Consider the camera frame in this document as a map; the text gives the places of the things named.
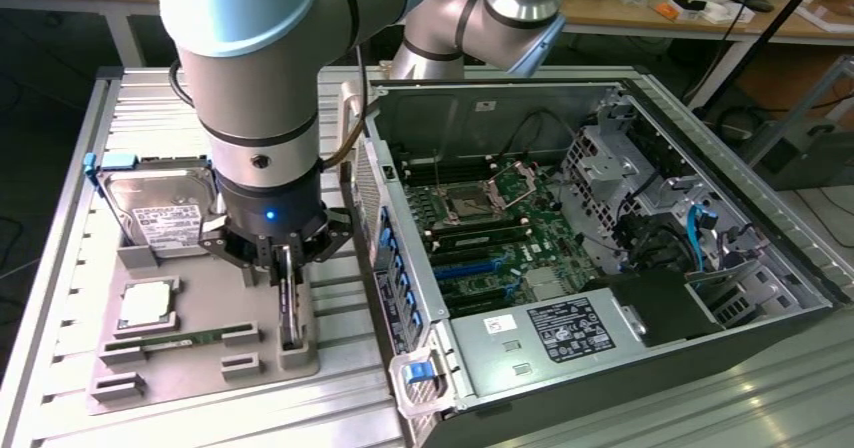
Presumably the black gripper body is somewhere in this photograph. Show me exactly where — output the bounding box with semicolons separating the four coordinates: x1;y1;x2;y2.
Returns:
212;164;332;272

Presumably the black graphics card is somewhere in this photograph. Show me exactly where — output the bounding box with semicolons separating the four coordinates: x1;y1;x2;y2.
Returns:
275;245;309;352

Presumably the grey parts rack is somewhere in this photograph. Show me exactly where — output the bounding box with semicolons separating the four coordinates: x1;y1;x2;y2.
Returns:
82;241;325;418

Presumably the hard disk blue carrier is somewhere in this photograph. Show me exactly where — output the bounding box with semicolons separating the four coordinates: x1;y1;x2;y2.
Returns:
80;151;225;259

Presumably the silver CPU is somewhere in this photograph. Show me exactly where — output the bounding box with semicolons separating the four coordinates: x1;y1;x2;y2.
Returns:
117;283;176;330

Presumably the green loose RAM stick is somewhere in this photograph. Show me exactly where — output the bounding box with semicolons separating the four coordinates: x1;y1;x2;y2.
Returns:
108;325;259;354

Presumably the blue expansion slot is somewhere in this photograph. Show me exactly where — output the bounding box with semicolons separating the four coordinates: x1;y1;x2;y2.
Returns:
432;260;499;280

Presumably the CPU socket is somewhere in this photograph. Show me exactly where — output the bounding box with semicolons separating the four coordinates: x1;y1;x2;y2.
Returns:
439;182;499;222

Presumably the installed RAM stick white label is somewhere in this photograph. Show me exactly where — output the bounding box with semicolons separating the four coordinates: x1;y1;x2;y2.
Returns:
429;227;528;253

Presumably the black expansion slot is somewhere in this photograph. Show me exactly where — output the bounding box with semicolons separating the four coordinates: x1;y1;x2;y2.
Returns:
443;287;508;314

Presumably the open metal socket cover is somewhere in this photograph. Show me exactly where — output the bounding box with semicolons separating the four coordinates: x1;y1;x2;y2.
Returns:
485;160;540;210

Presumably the green motherboard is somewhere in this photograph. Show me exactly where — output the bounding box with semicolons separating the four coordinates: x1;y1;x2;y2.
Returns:
399;160;595;319

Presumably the silver power supply unit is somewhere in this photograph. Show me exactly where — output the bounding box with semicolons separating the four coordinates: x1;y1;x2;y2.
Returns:
447;287;650;400

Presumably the silver perforated drive cage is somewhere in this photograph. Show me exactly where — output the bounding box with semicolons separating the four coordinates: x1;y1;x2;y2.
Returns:
559;125;668;249

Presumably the black air shroud box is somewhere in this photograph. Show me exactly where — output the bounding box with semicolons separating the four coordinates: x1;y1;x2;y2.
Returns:
610;270;726;347

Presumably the open black PC case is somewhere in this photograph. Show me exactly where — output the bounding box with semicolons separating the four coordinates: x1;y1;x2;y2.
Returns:
337;76;843;448

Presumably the grey vented disk bay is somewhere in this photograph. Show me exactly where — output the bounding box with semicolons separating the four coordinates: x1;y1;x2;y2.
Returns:
686;260;802;329

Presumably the dark grey cabinet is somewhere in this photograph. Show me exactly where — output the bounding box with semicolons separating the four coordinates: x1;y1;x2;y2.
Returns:
746;55;854;192

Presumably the black tripod pole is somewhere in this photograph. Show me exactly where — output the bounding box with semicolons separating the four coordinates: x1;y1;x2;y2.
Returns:
750;0;839;104

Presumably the blue disk wire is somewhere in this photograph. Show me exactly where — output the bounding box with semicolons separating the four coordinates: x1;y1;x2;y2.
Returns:
683;200;719;274

